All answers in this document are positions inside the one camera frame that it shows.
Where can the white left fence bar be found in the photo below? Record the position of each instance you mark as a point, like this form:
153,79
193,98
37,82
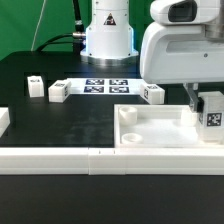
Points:
4,119

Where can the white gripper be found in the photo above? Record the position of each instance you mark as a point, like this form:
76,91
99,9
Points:
181,54

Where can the white square tabletop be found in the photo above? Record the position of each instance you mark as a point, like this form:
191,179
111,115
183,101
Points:
162,126

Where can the white front fence bar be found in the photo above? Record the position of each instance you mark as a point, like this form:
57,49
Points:
111,161

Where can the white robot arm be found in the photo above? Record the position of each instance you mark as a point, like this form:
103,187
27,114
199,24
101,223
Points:
117,27

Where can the AprilTag marker sheet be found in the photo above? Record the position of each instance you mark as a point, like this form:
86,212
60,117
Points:
105,86

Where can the white fence bar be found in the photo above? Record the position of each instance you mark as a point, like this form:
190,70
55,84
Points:
4,119
111,161

